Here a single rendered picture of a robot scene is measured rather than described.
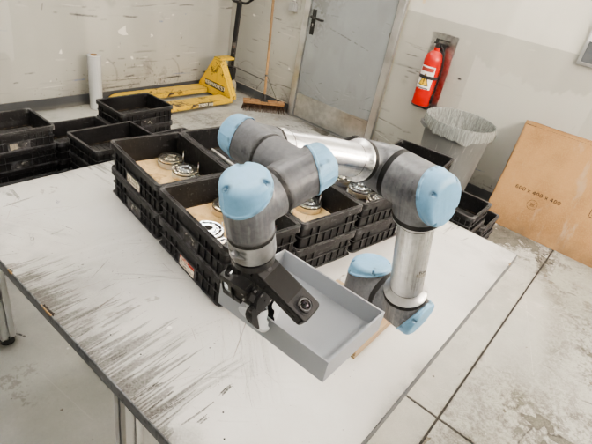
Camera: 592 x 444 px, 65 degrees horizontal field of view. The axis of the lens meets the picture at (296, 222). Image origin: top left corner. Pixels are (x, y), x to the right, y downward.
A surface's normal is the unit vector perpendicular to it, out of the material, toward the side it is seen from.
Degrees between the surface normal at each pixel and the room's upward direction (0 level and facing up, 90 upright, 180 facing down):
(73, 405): 0
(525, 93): 90
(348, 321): 1
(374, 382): 0
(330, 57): 90
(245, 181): 17
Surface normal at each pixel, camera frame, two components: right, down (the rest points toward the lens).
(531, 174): -0.57, 0.13
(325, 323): 0.18, -0.85
